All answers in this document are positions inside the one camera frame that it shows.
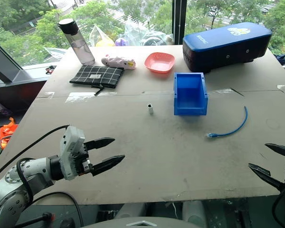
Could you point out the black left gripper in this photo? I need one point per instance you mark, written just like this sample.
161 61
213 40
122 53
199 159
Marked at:
82 160

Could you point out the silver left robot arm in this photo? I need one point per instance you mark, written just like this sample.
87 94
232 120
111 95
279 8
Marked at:
4 197

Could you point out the small white adapter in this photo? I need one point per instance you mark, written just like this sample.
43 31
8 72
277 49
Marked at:
150 108

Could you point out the clear tape patch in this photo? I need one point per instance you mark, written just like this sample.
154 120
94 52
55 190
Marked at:
79 97

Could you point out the grey rounded shape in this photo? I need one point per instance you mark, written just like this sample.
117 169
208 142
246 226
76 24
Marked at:
130 210
196 213

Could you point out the black white-checked zip pouch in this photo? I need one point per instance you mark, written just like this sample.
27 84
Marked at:
97 76

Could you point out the grey shape with white triangle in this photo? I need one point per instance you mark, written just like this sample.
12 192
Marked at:
140 222

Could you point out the pink plush toy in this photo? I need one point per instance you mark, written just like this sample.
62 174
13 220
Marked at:
118 62

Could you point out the orange plastic bag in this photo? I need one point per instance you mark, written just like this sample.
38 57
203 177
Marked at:
7 133

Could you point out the small red black object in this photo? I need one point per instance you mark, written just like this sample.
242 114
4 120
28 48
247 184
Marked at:
50 69

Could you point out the blue plastic storage bin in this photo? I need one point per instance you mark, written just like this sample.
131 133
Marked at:
190 95

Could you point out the pink plastic bowl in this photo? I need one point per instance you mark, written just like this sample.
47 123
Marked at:
159 62

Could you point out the yellow round object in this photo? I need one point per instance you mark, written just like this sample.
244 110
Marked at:
105 43

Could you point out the purple packet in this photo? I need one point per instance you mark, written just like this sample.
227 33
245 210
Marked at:
121 41

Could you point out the clear water bottle black cap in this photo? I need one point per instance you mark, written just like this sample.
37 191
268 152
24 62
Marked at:
79 42

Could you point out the dark purple bag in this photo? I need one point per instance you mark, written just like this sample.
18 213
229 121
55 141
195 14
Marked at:
0 108

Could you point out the blue and black padded case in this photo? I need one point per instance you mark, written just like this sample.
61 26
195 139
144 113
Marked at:
225 45

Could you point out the large crumpled clear plastic bag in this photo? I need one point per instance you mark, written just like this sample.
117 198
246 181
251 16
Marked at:
142 33

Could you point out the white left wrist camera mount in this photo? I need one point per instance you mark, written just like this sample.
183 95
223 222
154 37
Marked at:
71 142

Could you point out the grey slanted window frame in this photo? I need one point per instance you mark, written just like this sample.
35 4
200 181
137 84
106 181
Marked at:
4 64

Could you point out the dark window frame post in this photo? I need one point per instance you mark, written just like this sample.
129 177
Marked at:
179 21

